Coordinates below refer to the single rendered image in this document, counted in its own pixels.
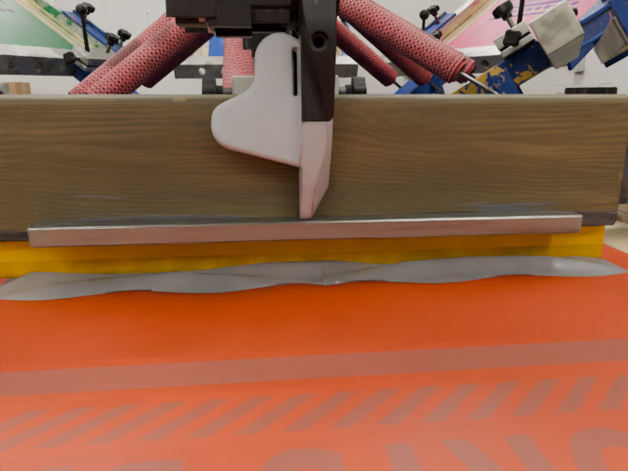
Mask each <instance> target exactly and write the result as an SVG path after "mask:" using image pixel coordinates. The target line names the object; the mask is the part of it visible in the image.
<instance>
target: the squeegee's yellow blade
mask: <svg viewBox="0 0 628 471"><path fill-rule="evenodd" d="M605 228H606V226H605V225H604V226H581V231H580V232H578V233H558V234H524V235H457V236H424V237H390V238H356V239H323V240H289V241H255V242H221V243H187V244H153V245H119V246H86V247H52V248H31V247H30V246H29V241H4V242H0V262H27V261H58V260H90V259H120V258H151V257H182V256H214V255H245V254H276V253H307V252H338V251H370V250H430V249H461V248H493V247H524V246H555V245H586V244H603V241H604V234H605Z"/></svg>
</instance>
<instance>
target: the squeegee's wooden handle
mask: <svg viewBox="0 0 628 471"><path fill-rule="evenodd" d="M237 95H238V94H0V242H4V241H29V240H28V233H27V229H28V228H29V227H30V226H32V225H34V224H35V223H37V222H65V221H144V220H185V219H225V218H265V217H300V211H299V167H297V166H293V165H289V164H283V163H279V162H275V161H271V160H267V159H264V158H260V157H256V156H252V155H248V154H246V153H242V152H238V151H234V150H228V149H226V148H224V147H223V146H221V145H220V144H219V143H218V142H217V141H216V139H215V138H214V136H213V134H212V131H211V118H212V113H213V111H214V109H215V108H216V107H217V106H218V105H220V104H222V103H224V102H226V101H228V100H230V99H232V98H234V97H236V96H237ZM627 144H628V96H627V95H626V94H335V112H334V117H333V138H332V152H331V163H330V175H329V186H328V188H327V190H326V192H325V194H324V196H323V198H322V199H321V201H320V203H319V205H318V207H317V209H316V211H315V213H314V215H313V216H346V215H386V214H426V213H466V212H507V211H547V210H571V211H574V212H577V213H578V214H581V215H582V224H581V226H604V225H614V223H615V222H616V220H617V215H618V206H619V202H620V195H621V183H622V176H623V169H624V163H625V157H626V151H627Z"/></svg>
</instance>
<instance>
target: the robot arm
mask: <svg viewBox="0 0 628 471"><path fill-rule="evenodd" d="M339 2H340V0H165V9H166V17H167V18H175V21H176V24H177V25H178V26H179V27H180V28H185V33H213V34H214V35H216V37H217V38H252V34H272V35H270V36H267V37H266V38H264V39H263V40H262V41H261V42H260V44H259V45H258V47H257V50H256V52H255V66H254V81H253V83H252V85H251V87H250V88H249V89H248V90H247V91H245V92H243V93H241V94H239V95H237V96H236V97H234V98H232V99H230V100H228V101H226V102H224V103H222V104H220V105H218V106H217V107H216V108H215V109H214V111H213V113H212V118H211V131H212V134H213V136H214V138H215V139H216V141H217V142H218V143H219V144H220V145H221V146H223V147H224V148H226V149H228V150H234V151H238V152H242V153H246V154H248V155H252V156H256V157H260V158H264V159H267V160H271V161H275V162H279V163H283V164H289V165H293V166H297V167H299V211H300V220H307V219H311V218H312V217H313V215H314V213H315V211H316V209H317V207H318V205H319V203H320V201H321V199H322V198H323V196H324V194H325V192H326V190H327V188H328V186H329V175H330V163H331V152H332V138H333V117H334V112H335V63H336V20H337V15H338V10H339ZM286 30H291V35H287V34H285V33H286ZM293 94H297V96H293Z"/></svg>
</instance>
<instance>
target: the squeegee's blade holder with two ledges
mask: <svg viewBox="0 0 628 471"><path fill-rule="evenodd" d="M581 224H582V215H581V214H578V213H577V212H574V211H571V210H547V211H507V212H466V213H426V214H386V215H346V216H313V217H312V218H311V219H307V220H300V217H265V218H225V219H185V220H144V221H65V222H37V223H35V224H34V225H32V226H30V227H29V228H28V229H27V233H28V240H29V246H30V247H31V248H52V247H86V246H119V245H153V244H187V243H221V242H255V241H289V240H323V239H356V238H390V237H424V236H490V235H524V234H558V233H578V232H580V231H581Z"/></svg>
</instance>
